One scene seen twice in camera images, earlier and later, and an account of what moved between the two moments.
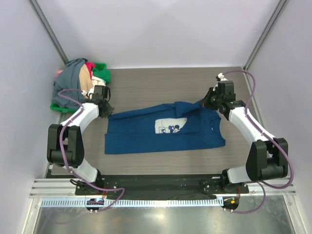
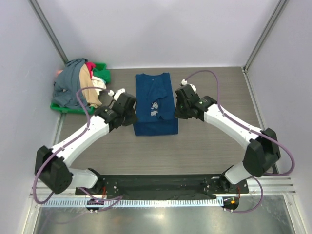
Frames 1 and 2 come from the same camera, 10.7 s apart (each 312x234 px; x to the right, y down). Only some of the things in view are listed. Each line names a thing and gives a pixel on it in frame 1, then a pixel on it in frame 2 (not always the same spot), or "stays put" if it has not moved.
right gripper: [206, 103] to [178, 114]
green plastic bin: [66, 110] stays put
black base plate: [162, 187] stays put
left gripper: [108, 112] to [132, 120]
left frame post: [42, 17] stays put
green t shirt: [100, 70] stays put
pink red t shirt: [90, 65] stays put
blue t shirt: [165, 126] to [155, 110]
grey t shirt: [69, 79] stays put
